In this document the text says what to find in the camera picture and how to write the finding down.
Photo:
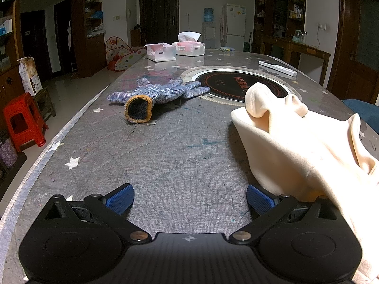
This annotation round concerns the small clear plastic container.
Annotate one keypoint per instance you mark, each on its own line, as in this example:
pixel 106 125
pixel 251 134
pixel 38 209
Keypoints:
pixel 228 48

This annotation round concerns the round black induction cooktop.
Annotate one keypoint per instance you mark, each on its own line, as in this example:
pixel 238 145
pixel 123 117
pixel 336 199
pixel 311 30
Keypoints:
pixel 225 82

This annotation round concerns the pink white tissue box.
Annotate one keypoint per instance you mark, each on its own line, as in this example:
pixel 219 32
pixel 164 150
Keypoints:
pixel 160 53
pixel 189 49

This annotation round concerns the polka dot play tent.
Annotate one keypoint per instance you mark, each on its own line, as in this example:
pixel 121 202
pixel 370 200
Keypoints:
pixel 124 54

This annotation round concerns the dark wooden entrance door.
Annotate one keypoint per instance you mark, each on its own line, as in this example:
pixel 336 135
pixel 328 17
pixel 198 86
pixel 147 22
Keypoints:
pixel 160 14

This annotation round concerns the white refrigerator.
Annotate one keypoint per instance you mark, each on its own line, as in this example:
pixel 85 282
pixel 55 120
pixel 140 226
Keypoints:
pixel 234 26

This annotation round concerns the wooden shelf cabinet with bags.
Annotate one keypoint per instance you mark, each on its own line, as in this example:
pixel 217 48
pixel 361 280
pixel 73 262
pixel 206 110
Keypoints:
pixel 88 54

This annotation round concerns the wooden shelf cabinet with boxes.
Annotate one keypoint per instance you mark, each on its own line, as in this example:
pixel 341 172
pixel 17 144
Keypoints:
pixel 281 11

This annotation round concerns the purple patterned pot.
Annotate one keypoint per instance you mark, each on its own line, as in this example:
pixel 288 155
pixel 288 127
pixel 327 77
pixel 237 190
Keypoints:
pixel 8 153

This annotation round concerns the white hanging umbrella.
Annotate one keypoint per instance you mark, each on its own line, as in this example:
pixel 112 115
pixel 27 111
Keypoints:
pixel 69 35

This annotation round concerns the blue knit work glove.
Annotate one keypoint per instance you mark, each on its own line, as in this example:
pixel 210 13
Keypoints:
pixel 165 91

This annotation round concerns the small wooden stool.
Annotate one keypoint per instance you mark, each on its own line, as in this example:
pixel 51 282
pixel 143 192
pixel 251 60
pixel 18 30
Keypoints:
pixel 46 103

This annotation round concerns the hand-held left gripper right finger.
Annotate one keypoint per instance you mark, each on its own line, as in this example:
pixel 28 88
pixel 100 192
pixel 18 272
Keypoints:
pixel 260 199

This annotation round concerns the white power strip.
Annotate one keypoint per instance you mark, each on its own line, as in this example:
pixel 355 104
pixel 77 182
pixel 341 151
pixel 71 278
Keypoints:
pixel 278 68

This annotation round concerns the glass jar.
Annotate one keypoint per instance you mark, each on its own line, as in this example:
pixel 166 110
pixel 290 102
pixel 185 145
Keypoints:
pixel 297 36

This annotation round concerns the white plastic bag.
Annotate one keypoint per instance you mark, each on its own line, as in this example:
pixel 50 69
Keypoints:
pixel 97 31

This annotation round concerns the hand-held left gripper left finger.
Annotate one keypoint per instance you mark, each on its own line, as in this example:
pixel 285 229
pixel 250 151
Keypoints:
pixel 120 198

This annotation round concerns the white water dispenser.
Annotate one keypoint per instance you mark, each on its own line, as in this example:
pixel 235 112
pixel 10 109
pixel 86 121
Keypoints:
pixel 208 35

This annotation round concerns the open white tissue pack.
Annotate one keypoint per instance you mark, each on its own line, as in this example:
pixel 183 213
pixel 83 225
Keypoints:
pixel 189 37

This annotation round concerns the blue water bottle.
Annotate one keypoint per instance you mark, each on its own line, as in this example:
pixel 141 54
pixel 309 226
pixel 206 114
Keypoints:
pixel 208 15

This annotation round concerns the tall wooden bookshelf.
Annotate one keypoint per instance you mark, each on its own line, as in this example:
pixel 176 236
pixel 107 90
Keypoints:
pixel 11 50

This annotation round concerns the dark wooden side table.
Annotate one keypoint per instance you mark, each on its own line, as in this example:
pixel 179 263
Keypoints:
pixel 296 47

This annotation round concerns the red plastic stool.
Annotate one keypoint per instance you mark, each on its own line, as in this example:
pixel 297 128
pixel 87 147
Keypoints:
pixel 25 121

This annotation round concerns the cream fleece garment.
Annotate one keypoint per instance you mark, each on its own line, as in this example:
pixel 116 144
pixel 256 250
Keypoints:
pixel 296 142

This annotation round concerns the white brown paper sack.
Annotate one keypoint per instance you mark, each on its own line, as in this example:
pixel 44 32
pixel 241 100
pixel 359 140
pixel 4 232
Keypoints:
pixel 29 77

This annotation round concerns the blue sofa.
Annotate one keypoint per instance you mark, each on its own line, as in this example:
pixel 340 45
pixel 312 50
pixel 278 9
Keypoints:
pixel 364 107

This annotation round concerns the wooden door with glass pane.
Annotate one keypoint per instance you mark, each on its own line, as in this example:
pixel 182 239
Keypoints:
pixel 355 41

